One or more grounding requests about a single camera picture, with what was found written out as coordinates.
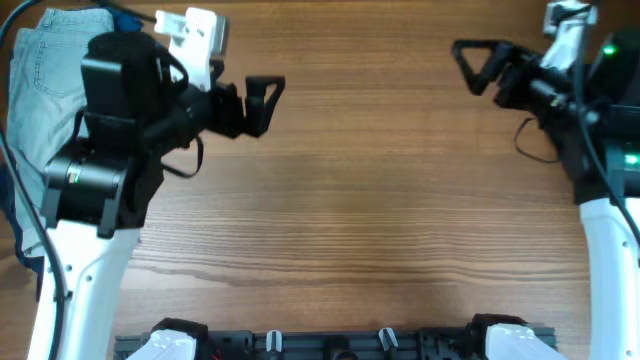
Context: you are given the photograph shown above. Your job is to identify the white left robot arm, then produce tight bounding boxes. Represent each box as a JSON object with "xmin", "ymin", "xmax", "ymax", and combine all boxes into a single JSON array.
[{"xmin": 28, "ymin": 32, "xmax": 285, "ymax": 359}]

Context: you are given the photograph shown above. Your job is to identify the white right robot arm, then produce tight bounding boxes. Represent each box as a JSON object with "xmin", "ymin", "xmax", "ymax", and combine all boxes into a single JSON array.
[{"xmin": 451, "ymin": 28, "xmax": 639, "ymax": 359}]

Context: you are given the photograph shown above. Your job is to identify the navy blue garment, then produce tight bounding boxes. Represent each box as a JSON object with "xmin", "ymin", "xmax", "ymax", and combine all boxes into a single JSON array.
[{"xmin": 0, "ymin": 4, "xmax": 151, "ymax": 304}]

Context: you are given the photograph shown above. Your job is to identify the light blue denim shorts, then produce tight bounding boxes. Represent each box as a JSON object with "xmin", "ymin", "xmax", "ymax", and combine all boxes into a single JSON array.
[{"xmin": 5, "ymin": 7, "xmax": 116, "ymax": 259}]

